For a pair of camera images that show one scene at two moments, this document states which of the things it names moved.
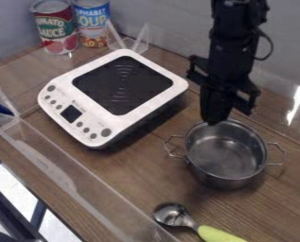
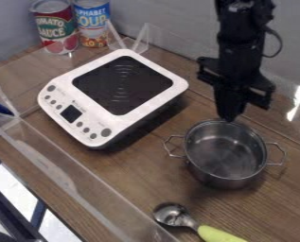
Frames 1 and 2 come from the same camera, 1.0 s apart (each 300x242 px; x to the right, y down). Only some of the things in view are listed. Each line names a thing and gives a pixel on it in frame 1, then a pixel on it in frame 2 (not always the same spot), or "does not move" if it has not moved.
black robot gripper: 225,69 to 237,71
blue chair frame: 24,232 does not move
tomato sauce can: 56,22 does not move
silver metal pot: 225,155 does not move
